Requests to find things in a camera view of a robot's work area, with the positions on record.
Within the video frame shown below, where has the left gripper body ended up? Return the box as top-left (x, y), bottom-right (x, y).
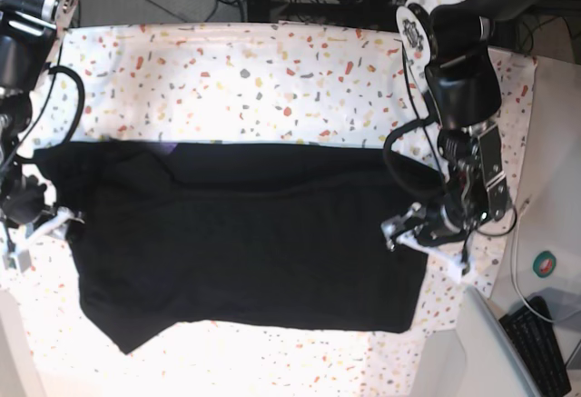
top-left (408, 196), bottom-right (491, 247)

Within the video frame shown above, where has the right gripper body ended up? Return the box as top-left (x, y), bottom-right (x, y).
top-left (1, 175), bottom-right (47, 228)

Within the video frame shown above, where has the black t-shirt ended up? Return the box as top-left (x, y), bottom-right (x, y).
top-left (34, 142), bottom-right (427, 353)

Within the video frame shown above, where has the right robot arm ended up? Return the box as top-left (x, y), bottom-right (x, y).
top-left (1, 0), bottom-right (85, 227)

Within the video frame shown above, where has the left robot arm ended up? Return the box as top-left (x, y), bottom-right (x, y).
top-left (382, 0), bottom-right (538, 249)

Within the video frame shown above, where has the green tape roll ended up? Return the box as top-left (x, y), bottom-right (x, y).
top-left (532, 251), bottom-right (556, 279)

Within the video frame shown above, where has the black keyboard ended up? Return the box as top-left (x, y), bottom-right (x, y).
top-left (500, 306), bottom-right (572, 397)

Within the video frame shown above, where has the grey laptop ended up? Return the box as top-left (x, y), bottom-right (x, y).
top-left (456, 287), bottom-right (541, 397)

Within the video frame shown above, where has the terrazzo patterned tablecloth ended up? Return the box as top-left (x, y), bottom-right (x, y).
top-left (0, 20), bottom-right (538, 397)

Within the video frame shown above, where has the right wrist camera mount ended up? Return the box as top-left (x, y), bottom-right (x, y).
top-left (1, 206), bottom-right (84, 273)

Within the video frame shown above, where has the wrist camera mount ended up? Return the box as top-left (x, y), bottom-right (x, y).
top-left (1, 206), bottom-right (84, 273)
top-left (380, 209), bottom-right (475, 283)

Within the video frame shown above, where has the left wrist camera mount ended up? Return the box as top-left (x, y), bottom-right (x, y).
top-left (380, 209), bottom-right (475, 283)

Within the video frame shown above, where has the white cable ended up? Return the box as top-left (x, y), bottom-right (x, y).
top-left (510, 196), bottom-right (581, 323)

